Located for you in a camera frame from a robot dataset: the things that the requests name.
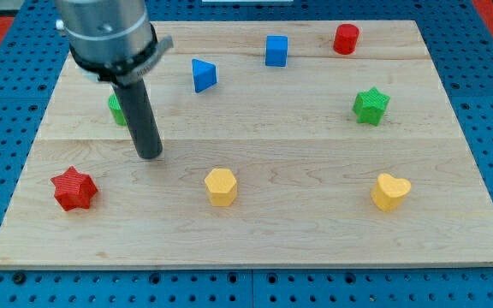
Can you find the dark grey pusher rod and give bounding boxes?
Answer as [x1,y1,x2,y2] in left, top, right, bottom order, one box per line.
[112,80,163,160]

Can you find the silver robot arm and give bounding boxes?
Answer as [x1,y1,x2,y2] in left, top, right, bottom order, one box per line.
[55,0,174,159]

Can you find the red star block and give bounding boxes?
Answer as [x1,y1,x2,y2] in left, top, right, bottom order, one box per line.
[50,166,98,211]

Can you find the green star block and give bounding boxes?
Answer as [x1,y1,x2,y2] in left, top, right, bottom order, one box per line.
[353,87,390,126]

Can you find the green cylinder block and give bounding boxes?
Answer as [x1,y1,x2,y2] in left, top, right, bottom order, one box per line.
[107,94,127,126]

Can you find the blue triangle block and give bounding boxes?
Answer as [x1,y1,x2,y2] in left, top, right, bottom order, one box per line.
[192,59,217,93]

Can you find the yellow hexagon block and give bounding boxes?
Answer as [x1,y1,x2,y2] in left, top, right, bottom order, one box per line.
[204,169,238,207]

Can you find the blue cube block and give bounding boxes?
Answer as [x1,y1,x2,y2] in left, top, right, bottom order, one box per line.
[264,35,288,67]

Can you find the wooden board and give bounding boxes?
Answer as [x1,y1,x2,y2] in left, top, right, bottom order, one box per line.
[0,21,493,270]

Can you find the red cylinder block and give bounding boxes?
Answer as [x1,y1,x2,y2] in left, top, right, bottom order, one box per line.
[333,23,359,55]

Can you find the yellow heart block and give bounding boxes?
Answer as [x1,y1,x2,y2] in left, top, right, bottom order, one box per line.
[370,173,412,211]

